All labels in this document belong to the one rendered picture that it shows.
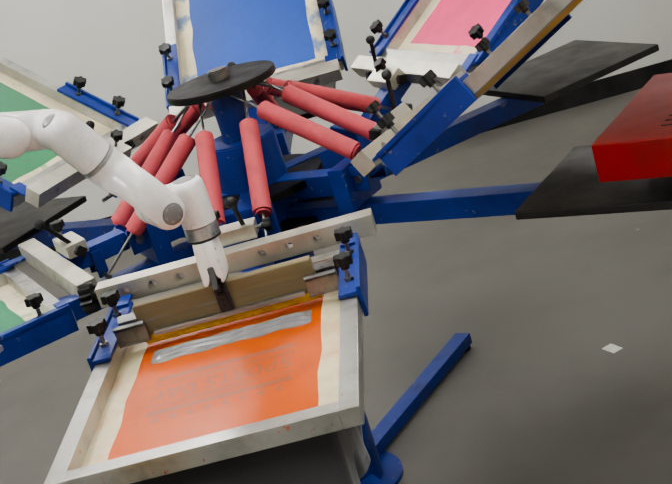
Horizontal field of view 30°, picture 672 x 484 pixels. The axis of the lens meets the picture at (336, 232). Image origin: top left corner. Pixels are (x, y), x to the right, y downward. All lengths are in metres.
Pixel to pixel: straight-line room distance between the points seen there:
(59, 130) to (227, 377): 0.59
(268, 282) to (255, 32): 1.78
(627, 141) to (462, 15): 1.25
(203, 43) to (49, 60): 2.68
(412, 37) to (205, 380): 1.77
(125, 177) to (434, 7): 1.73
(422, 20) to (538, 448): 1.38
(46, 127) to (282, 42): 1.85
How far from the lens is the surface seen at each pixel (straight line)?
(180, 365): 2.67
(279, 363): 2.52
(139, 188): 2.56
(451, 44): 3.80
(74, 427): 2.50
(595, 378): 4.14
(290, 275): 2.71
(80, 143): 2.54
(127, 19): 6.87
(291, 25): 4.34
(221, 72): 3.45
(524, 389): 4.18
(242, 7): 4.48
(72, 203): 4.26
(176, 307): 2.77
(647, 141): 2.73
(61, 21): 6.94
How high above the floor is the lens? 1.98
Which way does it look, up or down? 19 degrees down
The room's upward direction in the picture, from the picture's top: 17 degrees counter-clockwise
